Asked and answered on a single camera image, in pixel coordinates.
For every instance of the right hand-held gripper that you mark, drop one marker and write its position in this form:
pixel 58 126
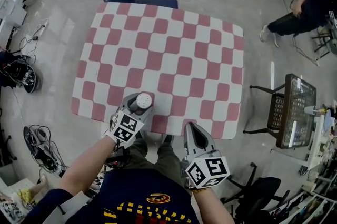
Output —
pixel 206 169

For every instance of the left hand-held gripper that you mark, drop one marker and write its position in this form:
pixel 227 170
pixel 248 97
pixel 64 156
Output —
pixel 123 127

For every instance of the white cotton swab container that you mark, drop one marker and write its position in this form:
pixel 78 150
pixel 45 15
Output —
pixel 144 101

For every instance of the person's right forearm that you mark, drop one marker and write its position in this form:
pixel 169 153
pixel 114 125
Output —
pixel 214 207

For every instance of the person's left forearm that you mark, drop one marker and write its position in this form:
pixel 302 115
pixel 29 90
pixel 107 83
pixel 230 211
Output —
pixel 84 167

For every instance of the person's olive trousers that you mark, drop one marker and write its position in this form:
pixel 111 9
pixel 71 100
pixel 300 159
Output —
pixel 163 157

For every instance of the red white checked tablecloth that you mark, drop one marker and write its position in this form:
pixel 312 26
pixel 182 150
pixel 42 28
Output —
pixel 163 60

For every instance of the black office chair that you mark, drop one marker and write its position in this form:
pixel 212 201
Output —
pixel 260 191

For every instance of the person's navy printed shirt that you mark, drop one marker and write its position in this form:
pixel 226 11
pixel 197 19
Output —
pixel 142 199

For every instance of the brown wicker glass side table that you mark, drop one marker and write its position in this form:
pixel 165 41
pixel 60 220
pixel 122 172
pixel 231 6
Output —
pixel 297 112

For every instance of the white cluttered desk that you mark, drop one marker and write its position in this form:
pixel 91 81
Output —
pixel 319 138

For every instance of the white power strip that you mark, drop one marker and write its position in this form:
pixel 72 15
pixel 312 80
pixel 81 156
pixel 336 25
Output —
pixel 44 27

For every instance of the white cardboard boxes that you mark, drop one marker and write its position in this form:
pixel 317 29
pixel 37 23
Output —
pixel 11 11

